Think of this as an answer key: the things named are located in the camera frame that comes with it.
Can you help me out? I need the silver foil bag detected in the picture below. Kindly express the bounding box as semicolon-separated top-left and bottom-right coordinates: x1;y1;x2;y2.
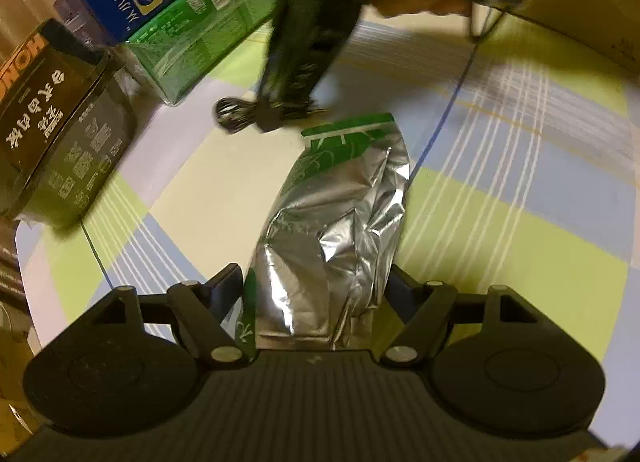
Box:
235;113;411;356

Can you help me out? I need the black cable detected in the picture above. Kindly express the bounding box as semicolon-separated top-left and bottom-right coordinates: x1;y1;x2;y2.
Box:
214;96;271;135

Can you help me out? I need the green drink carton pack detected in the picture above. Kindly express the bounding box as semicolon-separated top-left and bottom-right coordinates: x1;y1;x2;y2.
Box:
119;0;277;106

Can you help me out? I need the checked tablecloth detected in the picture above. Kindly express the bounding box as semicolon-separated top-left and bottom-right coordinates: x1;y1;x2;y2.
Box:
14;11;640;448

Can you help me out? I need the dark Honglu food box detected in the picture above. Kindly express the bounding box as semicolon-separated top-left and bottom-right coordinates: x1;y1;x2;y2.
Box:
1;19;137;229

